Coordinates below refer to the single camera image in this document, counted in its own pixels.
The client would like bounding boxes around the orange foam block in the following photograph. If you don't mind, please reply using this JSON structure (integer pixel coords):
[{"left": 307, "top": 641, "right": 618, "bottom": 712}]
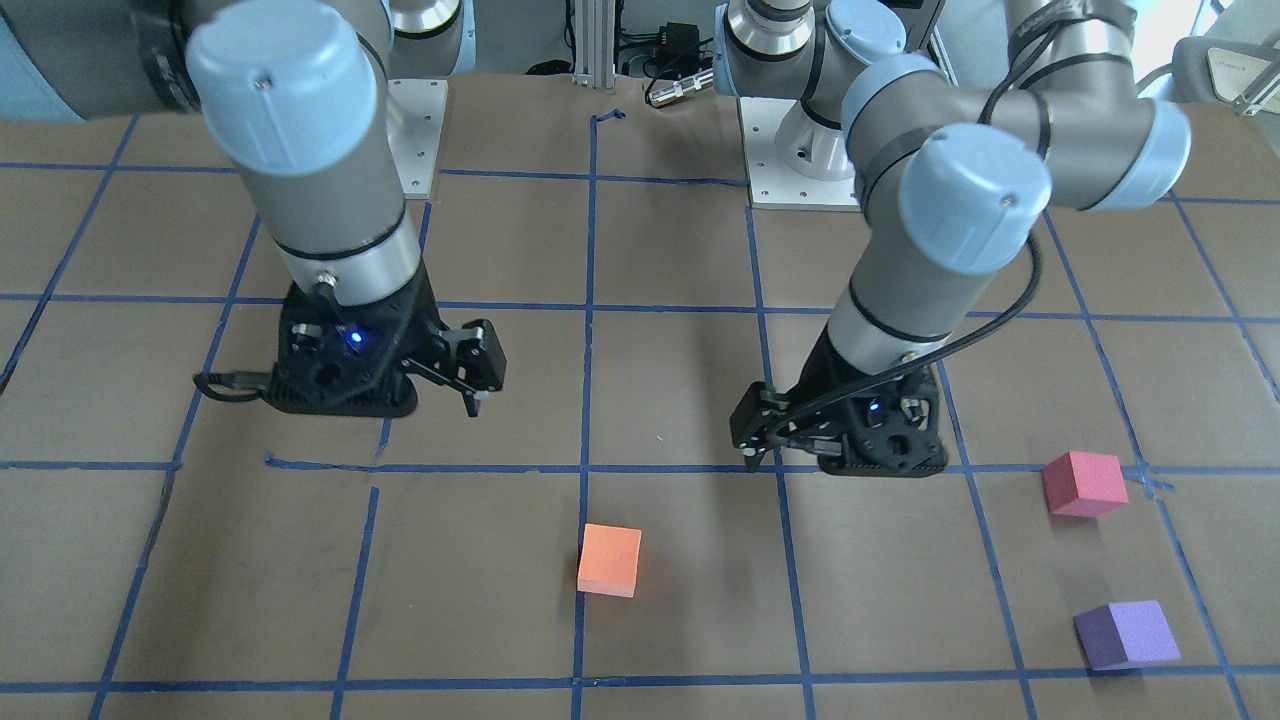
[{"left": 576, "top": 523, "right": 643, "bottom": 598}]

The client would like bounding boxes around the pink foam block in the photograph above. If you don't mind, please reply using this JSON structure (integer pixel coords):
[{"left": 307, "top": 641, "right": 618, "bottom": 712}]
[{"left": 1041, "top": 451, "right": 1130, "bottom": 519}]

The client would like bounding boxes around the aluminium frame post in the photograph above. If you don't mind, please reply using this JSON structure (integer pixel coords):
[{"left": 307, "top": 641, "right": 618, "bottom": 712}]
[{"left": 570, "top": 0, "right": 618, "bottom": 94}]

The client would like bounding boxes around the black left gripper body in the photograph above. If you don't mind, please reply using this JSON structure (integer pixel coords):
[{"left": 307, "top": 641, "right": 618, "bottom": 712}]
[{"left": 790, "top": 366, "right": 948, "bottom": 477}]

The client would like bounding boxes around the brown paper table cover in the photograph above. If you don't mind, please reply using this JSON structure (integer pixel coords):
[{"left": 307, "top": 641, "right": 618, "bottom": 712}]
[{"left": 1, "top": 76, "right": 1277, "bottom": 719}]

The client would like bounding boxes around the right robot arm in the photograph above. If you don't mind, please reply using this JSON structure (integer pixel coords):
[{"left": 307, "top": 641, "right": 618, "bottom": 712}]
[{"left": 3, "top": 1, "right": 507, "bottom": 418}]

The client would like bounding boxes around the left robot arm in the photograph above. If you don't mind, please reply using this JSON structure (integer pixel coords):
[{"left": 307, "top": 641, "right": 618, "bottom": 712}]
[{"left": 714, "top": 1, "right": 1190, "bottom": 477}]

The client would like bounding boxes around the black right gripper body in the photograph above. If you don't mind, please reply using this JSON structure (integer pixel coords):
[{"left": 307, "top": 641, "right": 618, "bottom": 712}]
[{"left": 195, "top": 265, "right": 445, "bottom": 416}]

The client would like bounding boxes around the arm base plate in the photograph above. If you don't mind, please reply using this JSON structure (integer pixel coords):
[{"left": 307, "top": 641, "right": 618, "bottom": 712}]
[
  {"left": 387, "top": 79, "right": 449, "bottom": 200},
  {"left": 739, "top": 97, "right": 861, "bottom": 213}
]

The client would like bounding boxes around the purple foam block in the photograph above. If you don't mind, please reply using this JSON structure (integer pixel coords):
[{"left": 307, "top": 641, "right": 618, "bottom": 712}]
[{"left": 1073, "top": 600, "right": 1181, "bottom": 671}]

